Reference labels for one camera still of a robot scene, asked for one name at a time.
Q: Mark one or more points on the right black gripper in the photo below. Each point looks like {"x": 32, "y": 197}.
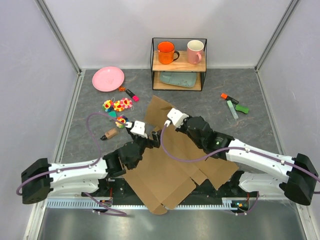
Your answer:
{"x": 180, "y": 129}

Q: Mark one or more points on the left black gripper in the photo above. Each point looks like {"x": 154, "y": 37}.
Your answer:
{"x": 156, "y": 142}

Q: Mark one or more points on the brown cardboard box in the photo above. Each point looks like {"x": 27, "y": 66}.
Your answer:
{"x": 167, "y": 175}

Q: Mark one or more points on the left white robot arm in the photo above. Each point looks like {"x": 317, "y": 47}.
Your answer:
{"x": 43, "y": 179}

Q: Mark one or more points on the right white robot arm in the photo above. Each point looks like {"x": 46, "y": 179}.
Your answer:
{"x": 295, "y": 177}

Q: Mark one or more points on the lower rainbow flower plush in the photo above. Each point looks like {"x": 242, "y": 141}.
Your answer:
{"x": 121, "y": 122}

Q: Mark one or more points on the rainbow flower plush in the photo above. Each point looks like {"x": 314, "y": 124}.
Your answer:
{"x": 121, "y": 122}
{"x": 108, "y": 106}

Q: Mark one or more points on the pink black highlighter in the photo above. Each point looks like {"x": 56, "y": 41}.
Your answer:
{"x": 132, "y": 95}

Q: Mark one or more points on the pink petal flower plush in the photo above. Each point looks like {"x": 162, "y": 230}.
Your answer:
{"x": 126, "y": 103}

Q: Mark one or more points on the orange black highlighter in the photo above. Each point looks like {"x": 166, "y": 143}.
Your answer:
{"x": 229, "y": 98}

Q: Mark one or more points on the teal divided tray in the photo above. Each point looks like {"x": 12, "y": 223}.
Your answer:
{"x": 180, "y": 79}

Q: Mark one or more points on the light green highlighter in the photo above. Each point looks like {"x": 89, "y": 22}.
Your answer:
{"x": 232, "y": 109}

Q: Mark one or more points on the teal green eraser block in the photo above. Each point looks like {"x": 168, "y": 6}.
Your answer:
{"x": 112, "y": 114}

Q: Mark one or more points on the middle orange flower plush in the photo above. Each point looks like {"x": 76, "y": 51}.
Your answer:
{"x": 117, "y": 106}

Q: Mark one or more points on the left rainbow flower plush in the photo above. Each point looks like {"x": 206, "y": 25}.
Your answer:
{"x": 108, "y": 106}

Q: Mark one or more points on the small orange bow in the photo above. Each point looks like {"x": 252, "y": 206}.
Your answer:
{"x": 122, "y": 89}

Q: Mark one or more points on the pink round plate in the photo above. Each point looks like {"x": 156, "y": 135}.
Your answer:
{"x": 108, "y": 79}

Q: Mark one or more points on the pink ceramic mug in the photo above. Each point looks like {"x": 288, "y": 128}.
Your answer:
{"x": 195, "y": 49}

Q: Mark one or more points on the orange enamel mug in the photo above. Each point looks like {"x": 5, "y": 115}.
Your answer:
{"x": 167, "y": 53}

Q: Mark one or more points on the black wire wooden shelf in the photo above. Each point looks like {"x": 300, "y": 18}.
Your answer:
{"x": 181, "y": 65}

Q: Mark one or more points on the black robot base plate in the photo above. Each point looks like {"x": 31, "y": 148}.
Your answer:
{"x": 204, "y": 194}

